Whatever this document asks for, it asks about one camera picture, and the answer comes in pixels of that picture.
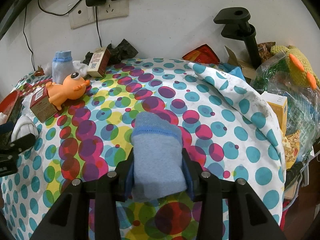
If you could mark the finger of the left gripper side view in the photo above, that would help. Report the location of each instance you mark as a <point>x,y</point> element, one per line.
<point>11,151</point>

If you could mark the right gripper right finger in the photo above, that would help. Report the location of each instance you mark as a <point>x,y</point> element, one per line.
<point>249,218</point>

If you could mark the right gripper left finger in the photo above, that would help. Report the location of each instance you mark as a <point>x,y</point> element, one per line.
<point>68,218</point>

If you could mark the white sock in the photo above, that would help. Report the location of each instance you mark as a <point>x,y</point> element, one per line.
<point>24,126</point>
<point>81,68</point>

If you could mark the red brown square box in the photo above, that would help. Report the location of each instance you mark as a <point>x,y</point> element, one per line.
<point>40,105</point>

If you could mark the blue sock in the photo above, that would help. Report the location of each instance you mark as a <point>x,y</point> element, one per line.
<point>62,66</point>
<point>157,149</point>

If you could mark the tall beige QR box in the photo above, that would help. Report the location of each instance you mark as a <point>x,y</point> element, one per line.
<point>98,63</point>

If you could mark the red round tray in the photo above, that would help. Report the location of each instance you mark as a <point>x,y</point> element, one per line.
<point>10,110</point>

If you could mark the small red wrapper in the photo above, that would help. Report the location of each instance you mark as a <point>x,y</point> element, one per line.
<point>39,71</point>

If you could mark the white crumpled tissue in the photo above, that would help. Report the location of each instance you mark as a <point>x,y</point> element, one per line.
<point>47,68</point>

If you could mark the polka dot bed sheet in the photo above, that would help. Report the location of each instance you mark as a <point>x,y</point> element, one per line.
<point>226,126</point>

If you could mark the yellow box under sheet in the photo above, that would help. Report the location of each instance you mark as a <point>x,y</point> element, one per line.
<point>279,105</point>

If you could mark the clear plastic bag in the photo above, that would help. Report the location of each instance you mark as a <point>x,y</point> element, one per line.
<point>303,103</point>

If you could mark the black crumpled plastic bag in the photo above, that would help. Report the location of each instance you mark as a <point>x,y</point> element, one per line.
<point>122,51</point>

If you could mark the yellow knitted dinosaur toy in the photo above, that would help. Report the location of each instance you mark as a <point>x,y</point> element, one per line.
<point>300,69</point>

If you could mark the red snack packet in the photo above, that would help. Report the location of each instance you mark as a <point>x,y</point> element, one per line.
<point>202,54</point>

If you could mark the black clamp stand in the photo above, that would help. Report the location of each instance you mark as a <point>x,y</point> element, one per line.
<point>237,27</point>

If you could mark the blue sock by wall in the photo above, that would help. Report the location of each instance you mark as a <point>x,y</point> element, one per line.
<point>62,66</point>

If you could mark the white sock by wall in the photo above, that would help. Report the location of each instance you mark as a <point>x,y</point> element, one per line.
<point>81,68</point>

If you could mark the white wall socket plate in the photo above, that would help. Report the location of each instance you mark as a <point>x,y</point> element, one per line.
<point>83,15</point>

